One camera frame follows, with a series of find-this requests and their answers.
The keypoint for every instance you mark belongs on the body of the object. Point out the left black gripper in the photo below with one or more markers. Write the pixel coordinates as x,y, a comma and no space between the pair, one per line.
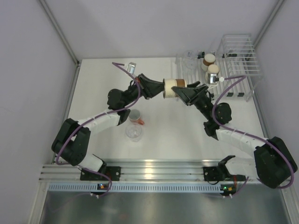
148,88

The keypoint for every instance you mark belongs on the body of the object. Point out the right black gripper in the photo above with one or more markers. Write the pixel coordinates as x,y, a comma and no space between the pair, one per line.
191,94

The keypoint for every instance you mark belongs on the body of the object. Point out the clear plastic cup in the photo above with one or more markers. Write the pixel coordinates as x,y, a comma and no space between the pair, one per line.
189,55
189,66
134,132

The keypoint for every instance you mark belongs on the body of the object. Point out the orange white ceramic mug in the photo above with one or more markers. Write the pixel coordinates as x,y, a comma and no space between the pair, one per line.
135,117

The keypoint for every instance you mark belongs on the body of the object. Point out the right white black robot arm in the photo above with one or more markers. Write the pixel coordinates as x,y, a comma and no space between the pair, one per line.
269,160

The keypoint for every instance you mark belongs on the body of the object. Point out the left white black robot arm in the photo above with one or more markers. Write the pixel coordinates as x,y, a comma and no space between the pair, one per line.
72,140

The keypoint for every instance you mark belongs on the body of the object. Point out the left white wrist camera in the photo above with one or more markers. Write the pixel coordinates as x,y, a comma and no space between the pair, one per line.
131,67

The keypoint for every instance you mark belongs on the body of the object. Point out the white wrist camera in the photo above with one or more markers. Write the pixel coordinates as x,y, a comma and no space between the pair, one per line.
131,67
214,78

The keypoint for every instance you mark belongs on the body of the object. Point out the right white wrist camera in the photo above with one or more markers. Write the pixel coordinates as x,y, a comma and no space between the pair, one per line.
214,78

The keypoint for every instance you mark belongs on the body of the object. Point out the white wire dish rack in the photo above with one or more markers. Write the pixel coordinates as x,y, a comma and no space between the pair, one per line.
235,56

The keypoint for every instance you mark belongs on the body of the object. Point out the aluminium mounting rail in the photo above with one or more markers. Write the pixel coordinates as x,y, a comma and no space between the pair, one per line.
137,171

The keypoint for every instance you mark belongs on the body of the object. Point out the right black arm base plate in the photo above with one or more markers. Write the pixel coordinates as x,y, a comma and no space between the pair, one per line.
211,174

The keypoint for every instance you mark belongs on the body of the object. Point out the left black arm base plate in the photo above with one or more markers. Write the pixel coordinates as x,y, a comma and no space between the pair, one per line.
113,172

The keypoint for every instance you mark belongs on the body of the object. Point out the grey slotted cable duct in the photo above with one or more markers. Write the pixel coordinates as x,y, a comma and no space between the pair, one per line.
140,187

